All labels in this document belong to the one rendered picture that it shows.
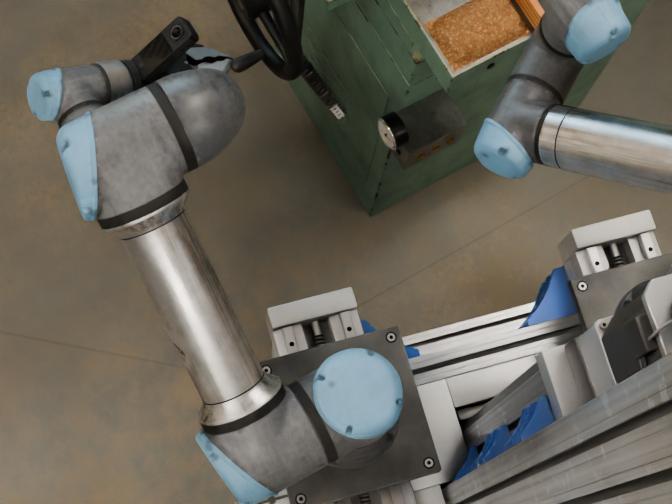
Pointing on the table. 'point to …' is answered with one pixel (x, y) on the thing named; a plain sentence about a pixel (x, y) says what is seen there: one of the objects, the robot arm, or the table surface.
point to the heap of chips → (476, 30)
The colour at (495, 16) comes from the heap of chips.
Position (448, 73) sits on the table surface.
